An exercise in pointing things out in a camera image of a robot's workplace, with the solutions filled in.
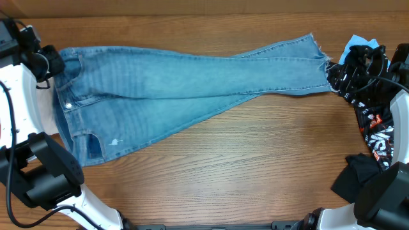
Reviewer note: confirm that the light blue cloth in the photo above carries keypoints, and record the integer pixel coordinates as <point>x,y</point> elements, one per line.
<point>356,41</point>

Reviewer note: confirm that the black printed t-shirt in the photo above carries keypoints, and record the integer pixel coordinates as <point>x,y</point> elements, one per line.
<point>373,116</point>

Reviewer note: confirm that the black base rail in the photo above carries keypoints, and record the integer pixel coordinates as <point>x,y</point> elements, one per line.
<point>275,225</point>

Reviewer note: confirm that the black garment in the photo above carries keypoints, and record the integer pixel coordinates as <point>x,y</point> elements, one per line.
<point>360,170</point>

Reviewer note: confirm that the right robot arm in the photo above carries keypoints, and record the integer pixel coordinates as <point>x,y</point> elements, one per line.
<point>376,187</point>

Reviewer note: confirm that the light blue denim jeans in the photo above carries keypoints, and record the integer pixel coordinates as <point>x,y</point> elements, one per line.
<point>112,101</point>

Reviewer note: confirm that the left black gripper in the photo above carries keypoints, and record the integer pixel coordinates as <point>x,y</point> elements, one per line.
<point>57,65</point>

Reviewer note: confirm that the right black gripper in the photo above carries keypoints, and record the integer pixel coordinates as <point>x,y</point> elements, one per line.
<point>353,73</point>

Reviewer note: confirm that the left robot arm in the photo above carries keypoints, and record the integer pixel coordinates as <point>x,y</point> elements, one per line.
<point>41,177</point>

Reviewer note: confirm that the folded beige trousers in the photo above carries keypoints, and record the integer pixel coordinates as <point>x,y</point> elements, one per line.
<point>45,106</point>

